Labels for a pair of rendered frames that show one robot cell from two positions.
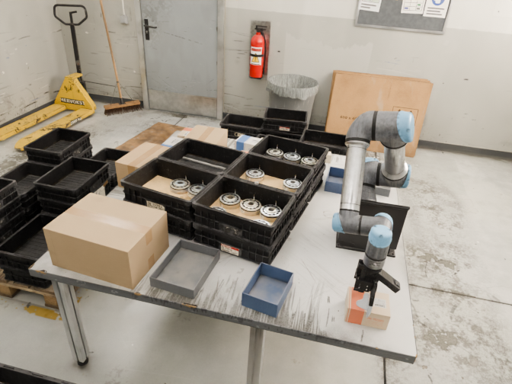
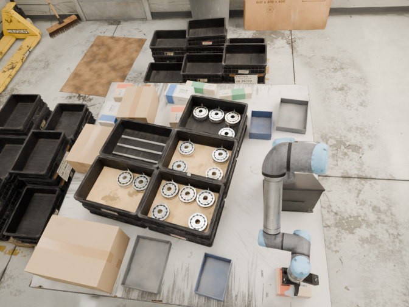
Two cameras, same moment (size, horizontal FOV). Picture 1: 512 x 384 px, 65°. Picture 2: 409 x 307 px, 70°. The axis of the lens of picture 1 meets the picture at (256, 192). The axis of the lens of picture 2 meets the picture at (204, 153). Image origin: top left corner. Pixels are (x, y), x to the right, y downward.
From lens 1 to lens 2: 1.00 m
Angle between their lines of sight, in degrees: 25
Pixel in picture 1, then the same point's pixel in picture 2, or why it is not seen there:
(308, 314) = (248, 293)
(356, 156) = (274, 190)
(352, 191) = (272, 220)
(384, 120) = (298, 161)
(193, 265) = (153, 256)
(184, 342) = not seen: hidden behind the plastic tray
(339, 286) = (269, 257)
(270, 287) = (215, 270)
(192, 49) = not seen: outside the picture
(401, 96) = not seen: outside the picture
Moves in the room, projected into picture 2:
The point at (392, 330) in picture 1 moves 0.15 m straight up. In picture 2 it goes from (313, 297) to (321, 293)
